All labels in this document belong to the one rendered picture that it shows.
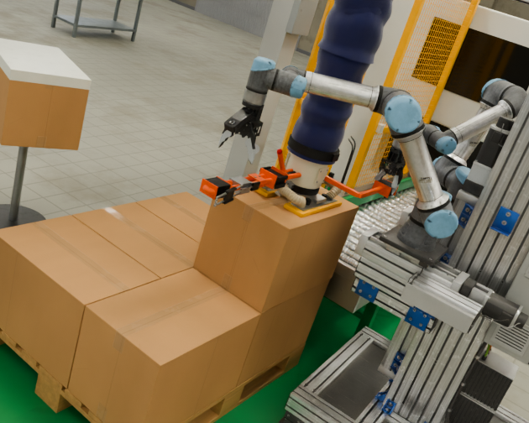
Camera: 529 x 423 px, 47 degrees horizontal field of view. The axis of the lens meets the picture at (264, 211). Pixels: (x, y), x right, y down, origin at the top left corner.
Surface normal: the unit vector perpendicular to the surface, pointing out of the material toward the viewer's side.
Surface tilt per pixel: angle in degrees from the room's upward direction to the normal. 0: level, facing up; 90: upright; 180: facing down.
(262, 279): 90
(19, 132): 90
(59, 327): 90
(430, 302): 90
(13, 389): 0
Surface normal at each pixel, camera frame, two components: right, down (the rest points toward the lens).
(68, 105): 0.52, 0.47
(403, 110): -0.11, 0.25
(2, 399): 0.29, -0.88
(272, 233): -0.58, 0.15
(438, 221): -0.01, 0.48
